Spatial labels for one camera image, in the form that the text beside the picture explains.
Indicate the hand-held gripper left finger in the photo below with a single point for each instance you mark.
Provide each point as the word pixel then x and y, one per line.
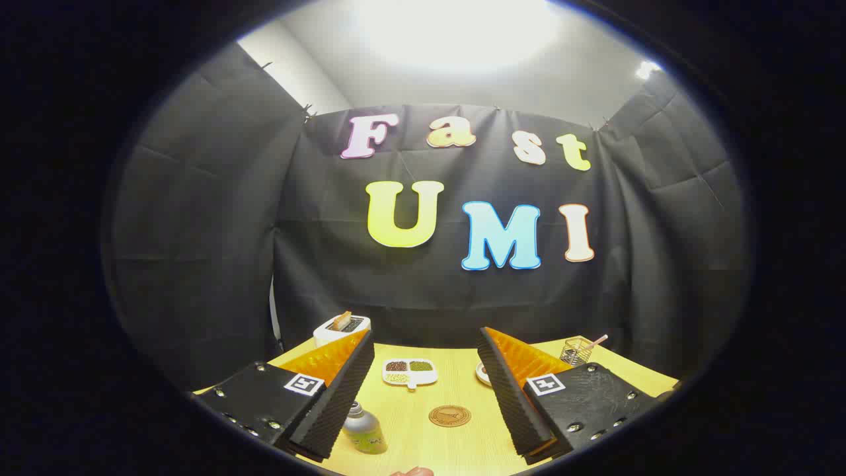
pixel 337 403

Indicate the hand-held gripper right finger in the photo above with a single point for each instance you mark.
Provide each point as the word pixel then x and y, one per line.
pixel 509 396

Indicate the silver green juice bottle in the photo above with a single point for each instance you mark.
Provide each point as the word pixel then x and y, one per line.
pixel 367 433

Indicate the round cork coaster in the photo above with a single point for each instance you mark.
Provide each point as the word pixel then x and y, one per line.
pixel 449 416

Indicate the white round plate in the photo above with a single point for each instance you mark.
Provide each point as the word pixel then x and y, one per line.
pixel 482 375

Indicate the yellow beans pile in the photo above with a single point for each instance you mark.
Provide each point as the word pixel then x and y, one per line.
pixel 396 378

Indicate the white toaster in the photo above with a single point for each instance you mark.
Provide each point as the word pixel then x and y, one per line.
pixel 327 334

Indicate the brown beans pile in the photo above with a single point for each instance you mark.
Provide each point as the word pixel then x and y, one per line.
pixel 396 365

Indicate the wooden table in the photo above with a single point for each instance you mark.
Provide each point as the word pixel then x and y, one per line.
pixel 449 453

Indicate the toast bread slice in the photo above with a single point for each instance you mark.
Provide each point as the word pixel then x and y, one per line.
pixel 342 321

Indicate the white divided tray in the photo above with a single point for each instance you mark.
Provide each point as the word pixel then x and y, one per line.
pixel 423 377

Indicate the green beans pile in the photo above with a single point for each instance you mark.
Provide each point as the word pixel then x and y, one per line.
pixel 421 365

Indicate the pink striped straw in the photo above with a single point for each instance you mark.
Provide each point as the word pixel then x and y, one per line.
pixel 597 341

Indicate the bright ceiling light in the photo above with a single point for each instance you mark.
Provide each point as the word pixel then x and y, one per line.
pixel 456 30

